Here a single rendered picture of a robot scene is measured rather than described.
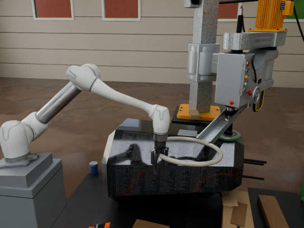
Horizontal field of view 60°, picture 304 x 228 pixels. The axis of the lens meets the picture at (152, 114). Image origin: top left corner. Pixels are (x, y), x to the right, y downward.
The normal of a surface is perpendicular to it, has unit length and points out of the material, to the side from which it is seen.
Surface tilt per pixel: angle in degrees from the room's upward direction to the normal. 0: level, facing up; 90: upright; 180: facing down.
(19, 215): 90
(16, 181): 90
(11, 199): 90
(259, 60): 40
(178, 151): 45
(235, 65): 90
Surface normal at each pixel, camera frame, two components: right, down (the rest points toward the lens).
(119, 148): -0.14, -0.46
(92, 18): -0.13, 0.31
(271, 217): 0.01, -0.95
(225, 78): -0.66, 0.23
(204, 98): 0.32, 0.30
